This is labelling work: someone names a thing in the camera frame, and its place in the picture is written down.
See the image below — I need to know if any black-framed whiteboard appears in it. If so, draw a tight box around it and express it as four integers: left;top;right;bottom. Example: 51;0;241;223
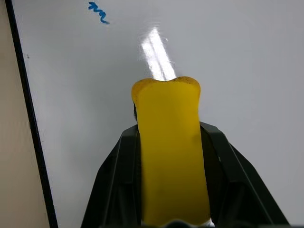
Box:
4;0;304;228

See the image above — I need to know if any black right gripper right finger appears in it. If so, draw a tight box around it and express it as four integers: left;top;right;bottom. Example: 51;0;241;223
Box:
199;121;291;228

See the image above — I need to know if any yellow sponge eraser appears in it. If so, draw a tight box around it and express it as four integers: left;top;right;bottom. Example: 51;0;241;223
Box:
131;76;212;227

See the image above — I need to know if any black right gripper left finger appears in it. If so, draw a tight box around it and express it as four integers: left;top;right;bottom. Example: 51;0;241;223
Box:
80;124;143;228

